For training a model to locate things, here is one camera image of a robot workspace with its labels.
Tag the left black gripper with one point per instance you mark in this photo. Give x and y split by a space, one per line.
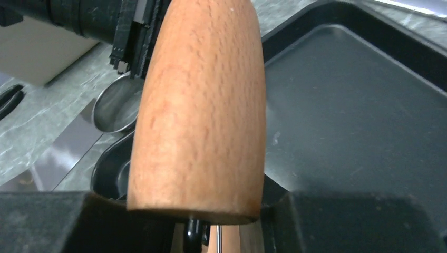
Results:
131 27

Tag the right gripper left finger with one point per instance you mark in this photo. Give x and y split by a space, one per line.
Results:
77 222

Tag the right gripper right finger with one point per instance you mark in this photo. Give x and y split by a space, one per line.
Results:
315 221

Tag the wooden double-ended dough roller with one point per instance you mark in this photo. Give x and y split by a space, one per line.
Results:
199 144

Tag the black baking tray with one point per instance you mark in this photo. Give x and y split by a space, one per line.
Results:
354 103

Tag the black pliers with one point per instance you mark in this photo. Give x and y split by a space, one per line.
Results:
10 99

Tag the metal spatula orange handle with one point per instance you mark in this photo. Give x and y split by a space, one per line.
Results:
60 158

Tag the metal ring cutter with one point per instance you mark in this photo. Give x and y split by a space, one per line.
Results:
116 108

